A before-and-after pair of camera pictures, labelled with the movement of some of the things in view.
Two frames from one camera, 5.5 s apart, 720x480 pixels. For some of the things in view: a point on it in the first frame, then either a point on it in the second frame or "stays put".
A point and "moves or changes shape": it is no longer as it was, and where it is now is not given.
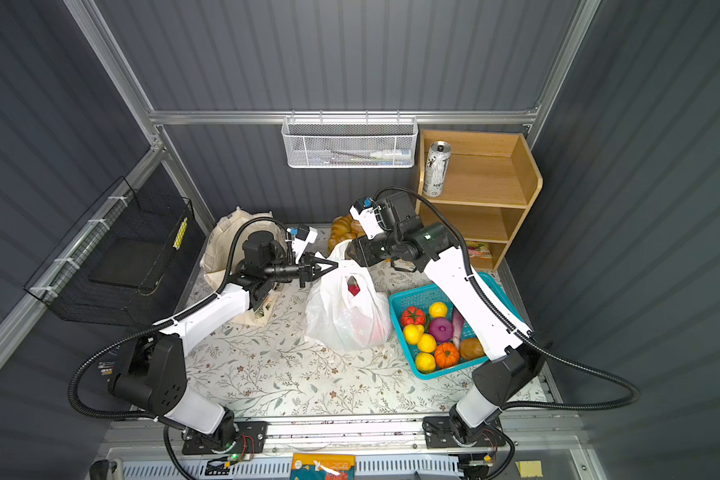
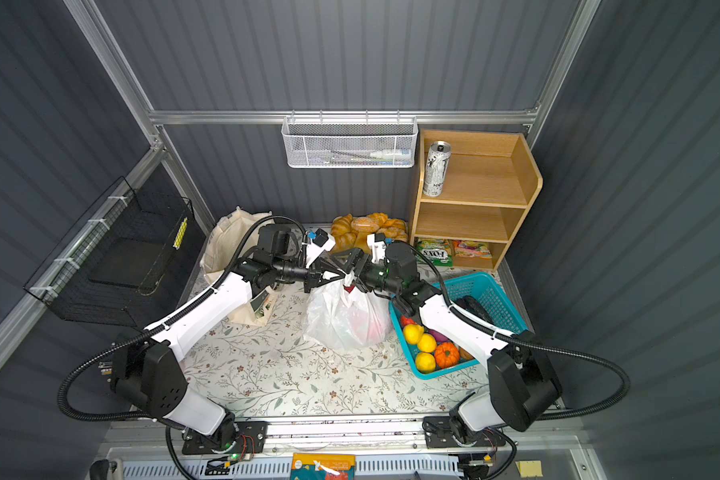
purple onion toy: [441, 329] stays put
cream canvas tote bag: [215, 263] stays put
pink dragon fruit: [353, 286] moves or changes shape
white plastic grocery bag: [347, 310] stays put
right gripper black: [363, 255] to [360, 256]
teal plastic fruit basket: [426, 296] stays put
